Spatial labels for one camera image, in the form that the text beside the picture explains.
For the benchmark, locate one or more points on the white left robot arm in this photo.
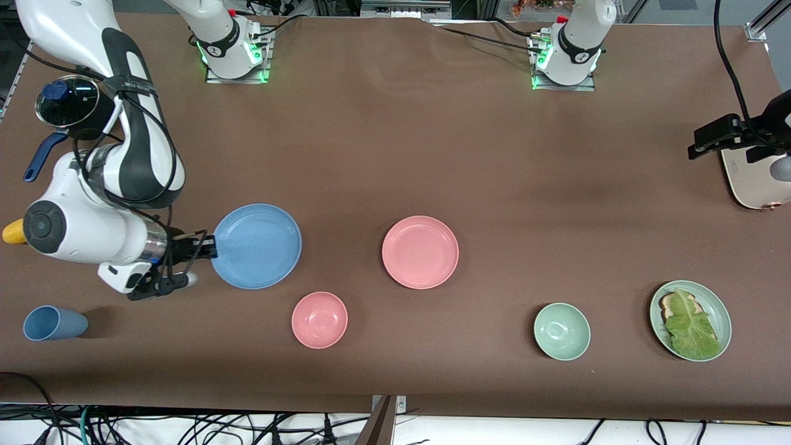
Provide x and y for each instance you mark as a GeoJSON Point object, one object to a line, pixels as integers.
{"type": "Point", "coordinates": [578, 37]}

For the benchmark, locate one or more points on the brown table cover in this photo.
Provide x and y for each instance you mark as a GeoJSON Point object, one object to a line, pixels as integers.
{"type": "Point", "coordinates": [395, 154]}

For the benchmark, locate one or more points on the blue plate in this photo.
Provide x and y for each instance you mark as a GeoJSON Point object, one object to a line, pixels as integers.
{"type": "Point", "coordinates": [259, 247]}

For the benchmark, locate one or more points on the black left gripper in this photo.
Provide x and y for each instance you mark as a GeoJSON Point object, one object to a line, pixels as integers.
{"type": "Point", "coordinates": [765, 132]}

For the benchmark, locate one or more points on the pink bowl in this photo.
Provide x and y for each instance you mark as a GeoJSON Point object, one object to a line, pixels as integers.
{"type": "Point", "coordinates": [319, 320]}

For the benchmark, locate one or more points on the green lettuce leaf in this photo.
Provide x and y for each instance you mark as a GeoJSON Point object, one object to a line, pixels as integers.
{"type": "Point", "coordinates": [692, 327]}

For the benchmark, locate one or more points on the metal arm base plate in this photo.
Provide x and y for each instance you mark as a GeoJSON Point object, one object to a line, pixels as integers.
{"type": "Point", "coordinates": [238, 80]}
{"type": "Point", "coordinates": [565, 88]}

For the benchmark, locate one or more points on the small metal bracket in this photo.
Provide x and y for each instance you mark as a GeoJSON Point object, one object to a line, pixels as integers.
{"type": "Point", "coordinates": [400, 405]}

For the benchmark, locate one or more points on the toasted bread slice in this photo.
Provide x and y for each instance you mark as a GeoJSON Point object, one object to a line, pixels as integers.
{"type": "Point", "coordinates": [666, 303]}

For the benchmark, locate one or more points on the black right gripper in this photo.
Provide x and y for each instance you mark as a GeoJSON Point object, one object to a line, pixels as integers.
{"type": "Point", "coordinates": [180, 248]}

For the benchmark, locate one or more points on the yellow lemon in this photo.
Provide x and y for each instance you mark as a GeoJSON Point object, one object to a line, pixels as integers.
{"type": "Point", "coordinates": [11, 233]}

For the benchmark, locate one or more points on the beige cutting board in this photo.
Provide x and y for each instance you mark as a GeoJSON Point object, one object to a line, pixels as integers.
{"type": "Point", "coordinates": [751, 185]}

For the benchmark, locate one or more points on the blue cup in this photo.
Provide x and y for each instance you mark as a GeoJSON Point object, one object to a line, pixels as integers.
{"type": "Point", "coordinates": [55, 323]}

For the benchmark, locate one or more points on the dark blue saucepan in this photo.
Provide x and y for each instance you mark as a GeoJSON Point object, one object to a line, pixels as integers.
{"type": "Point", "coordinates": [42, 156]}

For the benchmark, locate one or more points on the green bowl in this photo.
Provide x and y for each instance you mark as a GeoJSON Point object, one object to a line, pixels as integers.
{"type": "Point", "coordinates": [562, 331]}

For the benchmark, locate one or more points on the orange floral decoration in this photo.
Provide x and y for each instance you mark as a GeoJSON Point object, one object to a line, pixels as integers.
{"type": "Point", "coordinates": [534, 5]}

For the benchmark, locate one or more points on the green plate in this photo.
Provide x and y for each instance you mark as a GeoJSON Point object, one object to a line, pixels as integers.
{"type": "Point", "coordinates": [720, 309]}

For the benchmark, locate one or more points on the pink plate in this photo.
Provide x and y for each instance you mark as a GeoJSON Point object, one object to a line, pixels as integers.
{"type": "Point", "coordinates": [420, 252]}

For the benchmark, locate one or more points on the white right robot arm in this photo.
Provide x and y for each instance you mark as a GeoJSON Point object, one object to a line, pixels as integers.
{"type": "Point", "coordinates": [80, 232]}

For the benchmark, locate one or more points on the brown wooden post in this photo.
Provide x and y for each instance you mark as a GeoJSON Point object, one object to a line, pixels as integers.
{"type": "Point", "coordinates": [378, 426]}

